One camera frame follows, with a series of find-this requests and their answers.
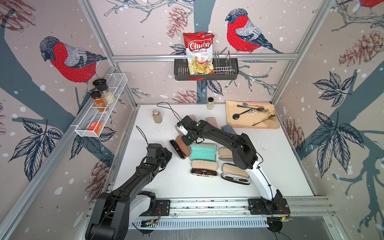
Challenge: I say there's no white patterned cutlery handle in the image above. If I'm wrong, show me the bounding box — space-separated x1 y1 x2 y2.
247 109 263 115

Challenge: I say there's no gold spoon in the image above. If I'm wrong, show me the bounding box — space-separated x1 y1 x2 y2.
252 114 276 126

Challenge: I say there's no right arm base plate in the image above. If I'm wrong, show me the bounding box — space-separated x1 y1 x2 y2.
247 198 291 216

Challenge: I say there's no patterned case with sunglasses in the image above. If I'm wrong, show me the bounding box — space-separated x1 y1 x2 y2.
190 160 219 178

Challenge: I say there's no brown spice jar on table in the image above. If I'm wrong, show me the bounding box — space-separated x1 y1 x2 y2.
152 109 163 124

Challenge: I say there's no black lid salt grinder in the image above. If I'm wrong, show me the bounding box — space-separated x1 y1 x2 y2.
93 79 116 105

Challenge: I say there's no silver spoon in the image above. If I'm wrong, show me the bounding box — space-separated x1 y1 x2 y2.
243 103 262 108

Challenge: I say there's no pink glasses case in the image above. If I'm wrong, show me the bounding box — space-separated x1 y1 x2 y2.
189 115 198 122
206 117 219 128

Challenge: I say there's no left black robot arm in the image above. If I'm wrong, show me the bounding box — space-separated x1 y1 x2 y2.
85 144 172 240

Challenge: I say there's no iridescent cutlery piece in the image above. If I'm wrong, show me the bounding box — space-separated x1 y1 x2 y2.
237 105 264 109

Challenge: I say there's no brown case with sunglasses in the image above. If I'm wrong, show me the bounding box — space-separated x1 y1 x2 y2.
169 136 191 159

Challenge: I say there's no black ladle spoon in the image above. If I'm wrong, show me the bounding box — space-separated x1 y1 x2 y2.
232 107 265 120

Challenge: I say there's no small jar at back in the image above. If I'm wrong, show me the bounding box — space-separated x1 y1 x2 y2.
207 97 214 110

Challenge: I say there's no white wire wall shelf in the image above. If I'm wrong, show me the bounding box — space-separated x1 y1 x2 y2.
75 74 128 139

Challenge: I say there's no small orange box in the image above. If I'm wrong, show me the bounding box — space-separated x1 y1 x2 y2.
87 122 103 135

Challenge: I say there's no black wire wall basket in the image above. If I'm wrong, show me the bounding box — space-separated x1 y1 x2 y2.
174 53 239 81

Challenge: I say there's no black case with glasses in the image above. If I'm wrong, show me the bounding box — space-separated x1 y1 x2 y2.
221 164 251 185

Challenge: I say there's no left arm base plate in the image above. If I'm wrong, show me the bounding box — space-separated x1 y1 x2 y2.
141 200 171 217

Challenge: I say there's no grey teal glasses case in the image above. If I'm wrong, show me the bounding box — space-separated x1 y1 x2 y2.
222 125 237 135

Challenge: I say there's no red Chuba chips bag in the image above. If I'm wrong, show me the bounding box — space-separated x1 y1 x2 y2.
183 32 215 75

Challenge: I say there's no beige empty open case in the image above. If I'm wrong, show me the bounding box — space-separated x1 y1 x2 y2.
218 147 233 162

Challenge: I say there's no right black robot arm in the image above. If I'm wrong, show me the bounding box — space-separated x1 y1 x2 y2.
176 116 291 215

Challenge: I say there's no orange spice jar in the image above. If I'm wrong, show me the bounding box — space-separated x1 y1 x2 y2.
90 91 108 113

